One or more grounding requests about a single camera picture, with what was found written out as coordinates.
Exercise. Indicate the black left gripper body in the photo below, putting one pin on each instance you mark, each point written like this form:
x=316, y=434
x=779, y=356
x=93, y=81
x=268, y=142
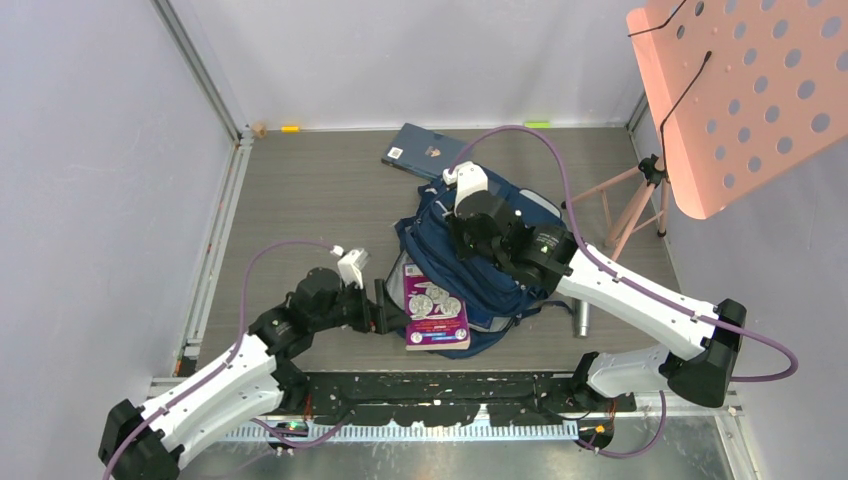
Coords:
x=351, y=307

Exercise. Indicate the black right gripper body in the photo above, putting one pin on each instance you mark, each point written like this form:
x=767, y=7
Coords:
x=465, y=246

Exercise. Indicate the purple cartoon book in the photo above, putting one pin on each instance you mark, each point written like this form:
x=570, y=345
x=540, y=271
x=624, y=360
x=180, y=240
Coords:
x=438, y=319

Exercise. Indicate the navy blue backpack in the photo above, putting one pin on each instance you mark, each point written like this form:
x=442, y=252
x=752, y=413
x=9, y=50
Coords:
x=495, y=302

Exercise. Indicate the dark blue notebook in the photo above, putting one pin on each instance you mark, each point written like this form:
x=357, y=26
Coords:
x=422, y=152

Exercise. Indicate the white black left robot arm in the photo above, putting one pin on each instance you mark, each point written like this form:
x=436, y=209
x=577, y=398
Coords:
x=255, y=376

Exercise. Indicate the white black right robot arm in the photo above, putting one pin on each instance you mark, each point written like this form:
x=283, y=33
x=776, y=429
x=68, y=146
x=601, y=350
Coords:
x=698, y=343

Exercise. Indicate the silver metal cylinder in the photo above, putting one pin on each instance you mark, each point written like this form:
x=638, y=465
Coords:
x=581, y=318

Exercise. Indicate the small wooden cube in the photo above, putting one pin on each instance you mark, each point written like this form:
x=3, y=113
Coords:
x=259, y=130

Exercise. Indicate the pink perforated stand board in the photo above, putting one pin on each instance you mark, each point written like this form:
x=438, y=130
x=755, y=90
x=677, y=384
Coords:
x=740, y=91

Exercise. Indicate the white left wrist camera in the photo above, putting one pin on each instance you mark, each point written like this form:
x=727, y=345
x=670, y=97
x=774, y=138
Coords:
x=350, y=265

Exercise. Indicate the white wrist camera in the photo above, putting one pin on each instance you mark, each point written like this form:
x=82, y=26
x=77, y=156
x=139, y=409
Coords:
x=466, y=178
x=350, y=265

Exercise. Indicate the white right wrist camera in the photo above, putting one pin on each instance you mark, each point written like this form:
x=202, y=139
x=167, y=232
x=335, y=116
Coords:
x=466, y=178

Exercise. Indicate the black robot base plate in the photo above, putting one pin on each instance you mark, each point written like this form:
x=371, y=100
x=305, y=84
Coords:
x=445, y=398

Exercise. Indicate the aluminium frame rail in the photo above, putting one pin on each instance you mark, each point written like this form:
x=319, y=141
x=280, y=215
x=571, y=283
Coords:
x=192, y=58

